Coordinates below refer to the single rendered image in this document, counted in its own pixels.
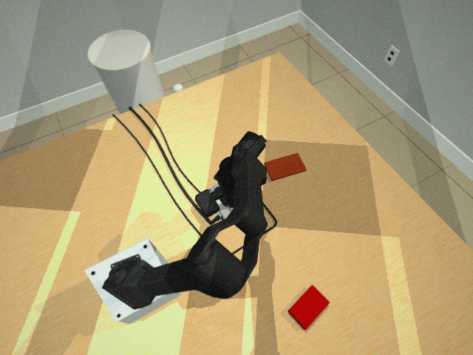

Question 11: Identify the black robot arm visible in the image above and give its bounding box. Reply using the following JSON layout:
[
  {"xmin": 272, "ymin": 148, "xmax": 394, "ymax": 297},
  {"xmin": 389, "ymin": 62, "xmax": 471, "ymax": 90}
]
[{"xmin": 102, "ymin": 131, "xmax": 268, "ymax": 310}]

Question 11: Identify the red rectangular block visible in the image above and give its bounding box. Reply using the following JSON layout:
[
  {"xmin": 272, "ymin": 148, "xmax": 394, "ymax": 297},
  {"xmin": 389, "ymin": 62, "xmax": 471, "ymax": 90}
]
[{"xmin": 287, "ymin": 285, "xmax": 330, "ymax": 330}]

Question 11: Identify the reddish-brown flat rectangular slab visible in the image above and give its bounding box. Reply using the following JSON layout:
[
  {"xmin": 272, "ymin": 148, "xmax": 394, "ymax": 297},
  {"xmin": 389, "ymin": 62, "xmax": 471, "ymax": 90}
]
[{"xmin": 264, "ymin": 153, "xmax": 306, "ymax": 181}]

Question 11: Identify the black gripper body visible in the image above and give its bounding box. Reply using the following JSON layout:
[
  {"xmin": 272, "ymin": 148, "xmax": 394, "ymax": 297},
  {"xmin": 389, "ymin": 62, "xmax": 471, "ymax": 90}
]
[{"xmin": 195, "ymin": 181, "xmax": 234, "ymax": 217}]

